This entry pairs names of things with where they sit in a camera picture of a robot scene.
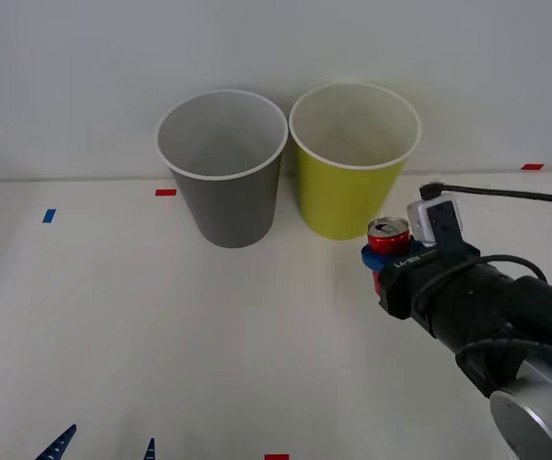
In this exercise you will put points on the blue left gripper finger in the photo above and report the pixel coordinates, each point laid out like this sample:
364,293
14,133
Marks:
149,451
58,445

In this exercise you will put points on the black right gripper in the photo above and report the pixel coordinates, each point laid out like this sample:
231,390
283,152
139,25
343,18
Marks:
410,282

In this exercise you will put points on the red drink can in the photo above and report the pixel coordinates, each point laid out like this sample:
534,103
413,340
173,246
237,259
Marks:
388,242

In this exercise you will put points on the yellow-green plastic waste bin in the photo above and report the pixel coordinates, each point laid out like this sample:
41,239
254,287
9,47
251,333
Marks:
343,196

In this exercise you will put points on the grey plastic waste bin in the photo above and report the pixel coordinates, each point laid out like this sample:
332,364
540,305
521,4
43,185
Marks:
230,206

